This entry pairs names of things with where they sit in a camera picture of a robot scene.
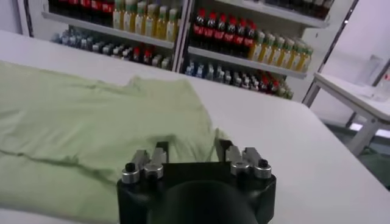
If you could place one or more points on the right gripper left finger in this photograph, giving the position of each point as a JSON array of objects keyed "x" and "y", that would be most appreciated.
[{"x": 146, "y": 165}]

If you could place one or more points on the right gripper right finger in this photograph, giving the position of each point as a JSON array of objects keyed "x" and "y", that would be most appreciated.
[{"x": 243, "y": 161}]

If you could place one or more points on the light green t-shirt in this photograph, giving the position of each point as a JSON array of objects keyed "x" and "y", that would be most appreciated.
[{"x": 91, "y": 121}]

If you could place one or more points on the small red-capped dark bottle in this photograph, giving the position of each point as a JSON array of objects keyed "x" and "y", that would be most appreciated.
[
  {"x": 264, "y": 82},
  {"x": 136, "y": 54},
  {"x": 274, "y": 85},
  {"x": 147, "y": 56}
]

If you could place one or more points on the white drink shelf unit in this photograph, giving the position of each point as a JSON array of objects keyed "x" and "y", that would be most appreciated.
[
  {"x": 106, "y": 30},
  {"x": 243, "y": 62}
]

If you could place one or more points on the small blue water bottle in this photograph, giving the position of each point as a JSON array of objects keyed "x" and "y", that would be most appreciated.
[
  {"x": 189, "y": 69},
  {"x": 200, "y": 70}
]

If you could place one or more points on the yellow juice bottle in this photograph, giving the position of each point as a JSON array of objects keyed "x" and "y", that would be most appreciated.
[
  {"x": 268, "y": 52},
  {"x": 150, "y": 24},
  {"x": 305, "y": 62},
  {"x": 277, "y": 54},
  {"x": 129, "y": 19},
  {"x": 140, "y": 21},
  {"x": 118, "y": 18},
  {"x": 172, "y": 29},
  {"x": 257, "y": 50},
  {"x": 287, "y": 57},
  {"x": 296, "y": 59},
  {"x": 161, "y": 25}
]

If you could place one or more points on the red-capped cola bottle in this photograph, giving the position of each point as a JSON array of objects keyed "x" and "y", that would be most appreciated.
[
  {"x": 199, "y": 30},
  {"x": 220, "y": 35},
  {"x": 250, "y": 41},
  {"x": 240, "y": 39},
  {"x": 230, "y": 38},
  {"x": 210, "y": 32}
]

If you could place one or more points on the white side table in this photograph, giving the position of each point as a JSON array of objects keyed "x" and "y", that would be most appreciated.
[{"x": 350, "y": 91}]

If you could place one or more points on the clear plastic container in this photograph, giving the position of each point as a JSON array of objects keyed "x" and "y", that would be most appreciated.
[{"x": 370, "y": 70}]

